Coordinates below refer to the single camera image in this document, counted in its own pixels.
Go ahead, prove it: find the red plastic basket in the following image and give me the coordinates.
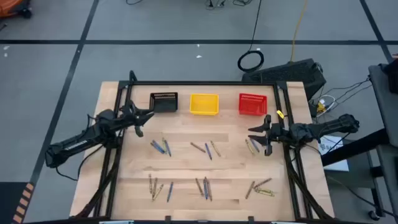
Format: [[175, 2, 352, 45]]
[[238, 93, 268, 117]]

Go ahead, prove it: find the white printed sheet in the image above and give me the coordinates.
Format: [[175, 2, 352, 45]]
[[318, 134, 350, 172]]

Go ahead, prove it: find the black coiled hanging cable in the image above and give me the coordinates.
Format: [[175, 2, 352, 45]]
[[237, 0, 266, 73]]

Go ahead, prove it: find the black mat with orange stripes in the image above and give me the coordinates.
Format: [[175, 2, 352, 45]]
[[0, 182, 35, 224]]

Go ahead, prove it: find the yellow plastic basket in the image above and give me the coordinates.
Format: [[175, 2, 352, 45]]
[[189, 93, 220, 116]]

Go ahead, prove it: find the grey side table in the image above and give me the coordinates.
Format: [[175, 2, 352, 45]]
[[368, 63, 398, 224]]

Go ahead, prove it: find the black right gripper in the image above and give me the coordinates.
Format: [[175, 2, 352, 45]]
[[248, 114, 290, 156]]

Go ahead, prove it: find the black plastic crate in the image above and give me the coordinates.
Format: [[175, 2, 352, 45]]
[[241, 58, 327, 102]]

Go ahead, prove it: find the black box on side table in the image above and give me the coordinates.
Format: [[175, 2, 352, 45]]
[[378, 55, 398, 94]]

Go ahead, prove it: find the yellow hanging cable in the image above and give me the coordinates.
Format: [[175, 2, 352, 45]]
[[289, 0, 309, 62]]

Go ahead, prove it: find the black metal beam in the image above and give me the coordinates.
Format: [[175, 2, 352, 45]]
[[321, 128, 390, 167]]

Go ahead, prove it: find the black aluminium table frame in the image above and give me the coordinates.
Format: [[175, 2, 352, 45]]
[[74, 70, 335, 224]]

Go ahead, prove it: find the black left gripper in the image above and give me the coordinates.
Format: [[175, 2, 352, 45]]
[[119, 99, 155, 138]]

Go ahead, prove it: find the black plastic basket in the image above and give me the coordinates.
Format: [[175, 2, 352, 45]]
[[149, 91, 179, 113]]

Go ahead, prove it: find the black cable bundle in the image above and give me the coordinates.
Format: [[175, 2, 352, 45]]
[[203, 0, 254, 9]]

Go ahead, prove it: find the orange wheeled cart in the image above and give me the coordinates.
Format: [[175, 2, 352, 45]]
[[0, 0, 33, 19]]

